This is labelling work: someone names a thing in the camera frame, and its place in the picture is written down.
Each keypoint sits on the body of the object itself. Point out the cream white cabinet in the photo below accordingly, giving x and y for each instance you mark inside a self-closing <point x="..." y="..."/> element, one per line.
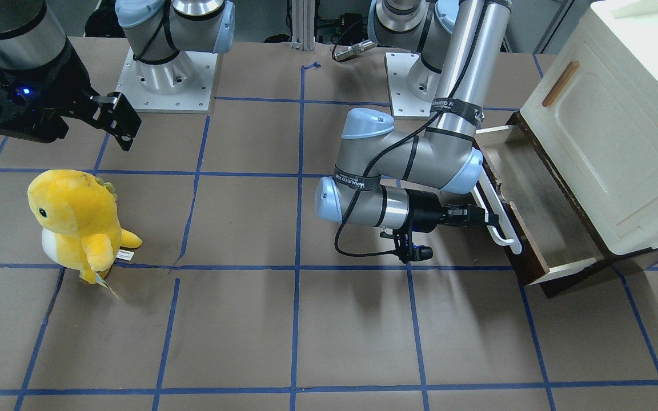
<point x="596" y="115"/>

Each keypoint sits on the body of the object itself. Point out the yellow plush dinosaur toy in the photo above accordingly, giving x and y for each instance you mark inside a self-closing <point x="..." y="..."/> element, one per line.
<point x="79" y="219"/>

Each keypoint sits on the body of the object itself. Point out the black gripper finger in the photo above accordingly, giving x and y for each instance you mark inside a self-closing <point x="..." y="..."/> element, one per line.
<point x="118" y="118"/>
<point x="469" y="220"/>
<point x="466" y="212"/>

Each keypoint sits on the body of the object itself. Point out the brown wooden drawer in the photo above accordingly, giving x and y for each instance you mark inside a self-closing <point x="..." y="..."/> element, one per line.
<point x="559" y="247"/>

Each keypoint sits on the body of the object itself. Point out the aluminium frame post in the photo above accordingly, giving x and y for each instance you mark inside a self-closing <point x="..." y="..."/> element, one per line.
<point x="303" y="24"/>

